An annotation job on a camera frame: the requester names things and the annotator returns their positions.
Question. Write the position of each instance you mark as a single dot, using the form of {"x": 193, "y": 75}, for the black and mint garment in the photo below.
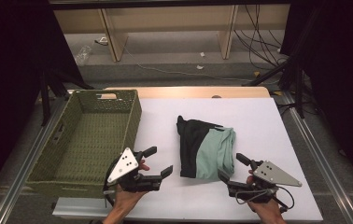
{"x": 215, "y": 152}

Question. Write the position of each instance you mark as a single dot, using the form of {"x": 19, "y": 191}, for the black curtain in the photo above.
{"x": 9, "y": 77}
{"x": 339, "y": 77}

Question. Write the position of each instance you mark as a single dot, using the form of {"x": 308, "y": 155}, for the yellow tape piece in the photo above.
{"x": 256, "y": 74}

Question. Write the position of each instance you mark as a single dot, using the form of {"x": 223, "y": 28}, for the small white floor object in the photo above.
{"x": 102, "y": 40}

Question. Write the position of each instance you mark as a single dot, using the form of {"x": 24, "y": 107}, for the black tripod stand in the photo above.
{"x": 298, "y": 90}
{"x": 44, "y": 99}

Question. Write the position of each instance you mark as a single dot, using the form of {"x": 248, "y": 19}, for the green woven basket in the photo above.
{"x": 93, "y": 140}

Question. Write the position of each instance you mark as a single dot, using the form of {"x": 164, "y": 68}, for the clear plastic bag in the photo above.
{"x": 83, "y": 54}

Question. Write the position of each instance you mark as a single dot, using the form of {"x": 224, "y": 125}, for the person's left hand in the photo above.
{"x": 127, "y": 199}

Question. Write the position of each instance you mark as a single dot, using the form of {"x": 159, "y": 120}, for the aluminium floor rail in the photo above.
{"x": 321, "y": 155}
{"x": 25, "y": 168}

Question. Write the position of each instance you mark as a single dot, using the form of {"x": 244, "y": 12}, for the white table board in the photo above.
{"x": 258, "y": 124}

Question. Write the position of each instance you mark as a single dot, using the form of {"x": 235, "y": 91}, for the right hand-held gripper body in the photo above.
{"x": 271, "y": 175}

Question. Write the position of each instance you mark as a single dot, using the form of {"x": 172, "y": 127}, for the light wooden bench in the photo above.
{"x": 115, "y": 43}

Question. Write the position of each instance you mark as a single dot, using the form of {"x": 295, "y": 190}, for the person's right hand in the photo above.
{"x": 266, "y": 210}

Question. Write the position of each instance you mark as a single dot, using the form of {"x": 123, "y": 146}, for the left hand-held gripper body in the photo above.
{"x": 124, "y": 165}

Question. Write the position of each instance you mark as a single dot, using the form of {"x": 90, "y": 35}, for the small white paper scrap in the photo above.
{"x": 200, "y": 67}
{"x": 202, "y": 54}

